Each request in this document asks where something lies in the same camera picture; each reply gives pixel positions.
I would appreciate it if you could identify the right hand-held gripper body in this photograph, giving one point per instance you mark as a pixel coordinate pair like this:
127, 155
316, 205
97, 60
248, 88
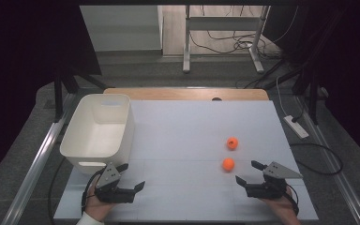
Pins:
268, 189

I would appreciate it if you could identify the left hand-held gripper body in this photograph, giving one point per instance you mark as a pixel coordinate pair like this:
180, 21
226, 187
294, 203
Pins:
112, 195

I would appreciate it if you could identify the plain orange ball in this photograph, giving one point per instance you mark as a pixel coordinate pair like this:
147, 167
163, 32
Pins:
228, 164

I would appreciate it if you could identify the orange ball with black print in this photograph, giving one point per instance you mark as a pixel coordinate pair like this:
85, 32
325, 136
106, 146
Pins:
232, 143

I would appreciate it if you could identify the white plastic bin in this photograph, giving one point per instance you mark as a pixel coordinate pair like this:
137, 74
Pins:
100, 134

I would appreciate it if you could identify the person's left hand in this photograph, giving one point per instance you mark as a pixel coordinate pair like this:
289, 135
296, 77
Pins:
97, 208

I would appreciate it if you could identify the person's right hand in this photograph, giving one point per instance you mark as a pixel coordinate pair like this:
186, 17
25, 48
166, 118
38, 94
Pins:
284, 209

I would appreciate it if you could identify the white power strip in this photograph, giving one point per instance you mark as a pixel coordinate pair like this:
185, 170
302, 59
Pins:
296, 127

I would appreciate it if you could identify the white board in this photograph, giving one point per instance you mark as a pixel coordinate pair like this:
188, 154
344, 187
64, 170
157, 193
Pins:
184, 134

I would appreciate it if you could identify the black tripod stand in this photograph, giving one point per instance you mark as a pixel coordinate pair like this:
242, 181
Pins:
58, 97
312, 100

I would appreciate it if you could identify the wooden table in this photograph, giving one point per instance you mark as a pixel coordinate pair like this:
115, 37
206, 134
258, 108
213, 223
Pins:
175, 93

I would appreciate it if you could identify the black curtain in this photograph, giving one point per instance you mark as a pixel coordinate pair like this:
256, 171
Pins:
18, 62
350, 62

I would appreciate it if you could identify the white panel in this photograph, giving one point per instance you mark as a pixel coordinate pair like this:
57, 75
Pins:
122, 28

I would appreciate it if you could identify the aluminium rail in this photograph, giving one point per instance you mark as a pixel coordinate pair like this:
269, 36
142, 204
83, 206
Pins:
340, 181
34, 168

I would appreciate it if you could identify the white metal desk frame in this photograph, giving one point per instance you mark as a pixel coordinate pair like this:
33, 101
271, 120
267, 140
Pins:
222, 23

